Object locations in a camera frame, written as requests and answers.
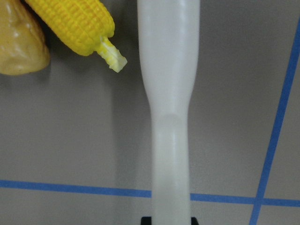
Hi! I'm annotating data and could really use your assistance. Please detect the beige hand brush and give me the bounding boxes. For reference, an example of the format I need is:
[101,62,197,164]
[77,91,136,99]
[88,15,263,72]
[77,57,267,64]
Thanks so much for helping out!
[137,0,200,225]

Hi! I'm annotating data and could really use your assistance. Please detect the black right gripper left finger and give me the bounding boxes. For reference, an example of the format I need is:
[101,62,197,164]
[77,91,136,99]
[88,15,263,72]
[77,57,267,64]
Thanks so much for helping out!
[141,217,152,225]

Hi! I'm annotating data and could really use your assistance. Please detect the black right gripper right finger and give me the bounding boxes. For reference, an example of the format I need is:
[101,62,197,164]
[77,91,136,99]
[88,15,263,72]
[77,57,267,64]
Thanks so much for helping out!
[191,217,199,225]

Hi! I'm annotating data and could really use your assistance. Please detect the yellow toy corn cob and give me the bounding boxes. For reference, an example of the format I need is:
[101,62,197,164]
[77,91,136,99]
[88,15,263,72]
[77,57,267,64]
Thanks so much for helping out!
[26,0,128,73]

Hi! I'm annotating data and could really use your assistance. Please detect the brown toy potato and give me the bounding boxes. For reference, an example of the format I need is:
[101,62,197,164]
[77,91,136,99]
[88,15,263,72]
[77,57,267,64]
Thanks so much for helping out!
[0,0,50,75]

